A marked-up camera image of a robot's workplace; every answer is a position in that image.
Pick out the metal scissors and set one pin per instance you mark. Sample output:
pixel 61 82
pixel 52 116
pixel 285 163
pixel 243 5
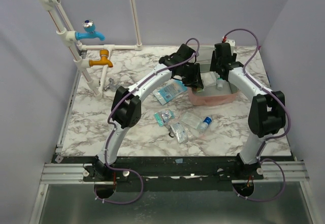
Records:
pixel 171 134

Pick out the alcohol pad packets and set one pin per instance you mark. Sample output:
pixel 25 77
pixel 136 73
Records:
pixel 182 132

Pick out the blue wipes packet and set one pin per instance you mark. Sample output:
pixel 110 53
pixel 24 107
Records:
pixel 169 92

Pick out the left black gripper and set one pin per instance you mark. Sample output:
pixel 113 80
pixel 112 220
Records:
pixel 195 81

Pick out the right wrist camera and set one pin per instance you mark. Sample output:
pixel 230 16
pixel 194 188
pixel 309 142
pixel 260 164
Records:
pixel 232 42

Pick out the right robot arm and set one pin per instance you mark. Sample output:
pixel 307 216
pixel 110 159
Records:
pixel 266 116

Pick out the white pvc pipe frame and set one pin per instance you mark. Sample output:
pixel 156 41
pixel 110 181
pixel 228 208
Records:
pixel 94 76

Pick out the white gauze packet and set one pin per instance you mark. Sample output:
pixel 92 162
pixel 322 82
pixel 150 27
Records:
pixel 208 79

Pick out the orange faucet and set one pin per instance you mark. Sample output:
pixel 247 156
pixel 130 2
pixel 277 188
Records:
pixel 103 61

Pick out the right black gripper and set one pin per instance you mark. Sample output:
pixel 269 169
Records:
pixel 224 69

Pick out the blue faucet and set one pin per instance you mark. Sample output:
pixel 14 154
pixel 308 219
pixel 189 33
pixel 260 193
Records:
pixel 90 32

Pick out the pink medicine kit case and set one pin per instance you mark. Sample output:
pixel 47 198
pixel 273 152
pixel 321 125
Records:
pixel 211 96

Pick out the pill blister bag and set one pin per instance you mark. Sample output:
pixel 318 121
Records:
pixel 163 117

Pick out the clear bag teal pads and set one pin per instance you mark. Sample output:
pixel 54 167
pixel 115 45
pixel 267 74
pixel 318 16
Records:
pixel 191 120

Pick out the chrome faucet valve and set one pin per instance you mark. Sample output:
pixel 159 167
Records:
pixel 112 85

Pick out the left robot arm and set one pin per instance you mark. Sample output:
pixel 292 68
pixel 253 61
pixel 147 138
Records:
pixel 126 109

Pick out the green capped white bottle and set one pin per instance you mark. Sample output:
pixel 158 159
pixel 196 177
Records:
pixel 220 83

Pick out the blue capped small bottle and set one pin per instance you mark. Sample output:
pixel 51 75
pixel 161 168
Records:
pixel 204 124

